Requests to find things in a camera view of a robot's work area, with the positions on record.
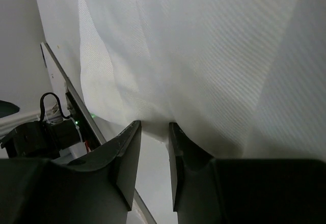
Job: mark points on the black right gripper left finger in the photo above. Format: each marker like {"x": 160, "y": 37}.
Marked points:
{"x": 95, "y": 188}

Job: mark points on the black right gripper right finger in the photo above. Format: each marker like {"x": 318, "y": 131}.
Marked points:
{"x": 210, "y": 190}

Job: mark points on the white pleated skirt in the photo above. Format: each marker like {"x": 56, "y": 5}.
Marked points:
{"x": 242, "y": 78}

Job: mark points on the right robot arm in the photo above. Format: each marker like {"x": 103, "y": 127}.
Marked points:
{"x": 61, "y": 142}

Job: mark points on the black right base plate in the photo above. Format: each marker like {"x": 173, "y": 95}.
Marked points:
{"x": 88, "y": 136}

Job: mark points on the aluminium table edge rail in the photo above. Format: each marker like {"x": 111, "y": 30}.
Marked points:
{"x": 76, "y": 101}

